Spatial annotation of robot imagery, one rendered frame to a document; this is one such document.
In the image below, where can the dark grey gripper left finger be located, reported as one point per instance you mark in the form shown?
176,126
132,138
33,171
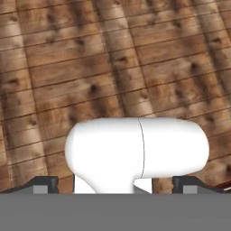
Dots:
45,183

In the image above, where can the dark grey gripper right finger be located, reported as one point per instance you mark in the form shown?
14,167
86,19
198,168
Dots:
185,182

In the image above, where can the white rounded object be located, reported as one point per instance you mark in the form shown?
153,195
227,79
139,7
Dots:
120,150

